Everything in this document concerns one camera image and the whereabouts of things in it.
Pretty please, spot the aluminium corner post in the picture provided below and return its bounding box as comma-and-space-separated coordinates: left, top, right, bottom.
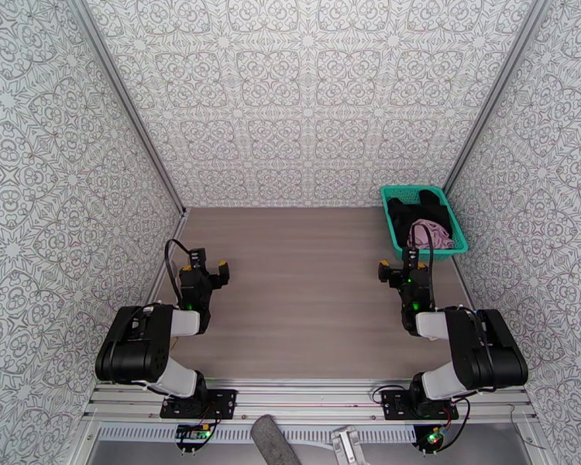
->
440, 0, 551, 194
63, 0, 190, 218

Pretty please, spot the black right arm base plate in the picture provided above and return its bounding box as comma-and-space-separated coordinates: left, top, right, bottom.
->
381, 390, 459, 422

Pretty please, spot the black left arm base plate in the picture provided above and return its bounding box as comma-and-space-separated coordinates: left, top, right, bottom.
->
160, 389, 239, 421

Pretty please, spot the silver metal bracket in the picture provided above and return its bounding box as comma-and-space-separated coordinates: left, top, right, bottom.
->
330, 425, 369, 465

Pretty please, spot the green circuit board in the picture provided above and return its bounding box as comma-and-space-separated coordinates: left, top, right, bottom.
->
175, 425, 211, 443
423, 427, 449, 450

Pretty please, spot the aluminium rail frame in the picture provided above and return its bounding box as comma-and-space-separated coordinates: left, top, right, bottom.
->
82, 378, 538, 424

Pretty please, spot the white slotted cable duct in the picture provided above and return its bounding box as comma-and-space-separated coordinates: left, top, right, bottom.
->
96, 425, 418, 443

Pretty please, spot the pink ribbed garment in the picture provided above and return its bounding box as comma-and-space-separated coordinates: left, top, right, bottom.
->
406, 218, 456, 250

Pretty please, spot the grey felt pad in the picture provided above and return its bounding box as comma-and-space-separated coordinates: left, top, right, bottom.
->
249, 414, 297, 465

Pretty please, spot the teal plastic basket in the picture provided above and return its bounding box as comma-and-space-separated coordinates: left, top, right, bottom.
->
380, 185, 469, 261

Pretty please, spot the black garment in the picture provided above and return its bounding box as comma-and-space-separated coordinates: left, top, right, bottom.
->
386, 189, 454, 249

